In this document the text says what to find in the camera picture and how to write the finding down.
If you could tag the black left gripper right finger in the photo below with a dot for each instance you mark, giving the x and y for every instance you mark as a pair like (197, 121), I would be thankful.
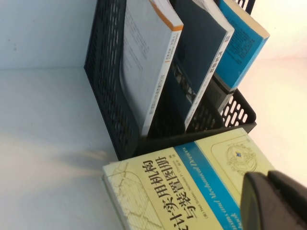
(290, 180)

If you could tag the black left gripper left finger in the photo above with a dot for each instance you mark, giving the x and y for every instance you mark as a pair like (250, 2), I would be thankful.
(261, 203)

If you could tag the blue and grey paperback book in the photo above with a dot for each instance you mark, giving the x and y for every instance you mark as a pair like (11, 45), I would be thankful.
(242, 50)

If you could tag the yellow-green mechanisms book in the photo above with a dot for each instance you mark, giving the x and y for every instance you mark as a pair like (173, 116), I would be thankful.
(172, 191)

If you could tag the white spine dark cover book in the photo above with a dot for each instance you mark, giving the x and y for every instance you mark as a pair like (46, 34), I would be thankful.
(199, 52)

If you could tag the white book with orange spine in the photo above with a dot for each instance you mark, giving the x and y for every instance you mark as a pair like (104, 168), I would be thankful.
(146, 60)

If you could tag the black mesh book stand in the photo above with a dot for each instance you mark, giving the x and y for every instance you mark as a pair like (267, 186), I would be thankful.
(105, 79)

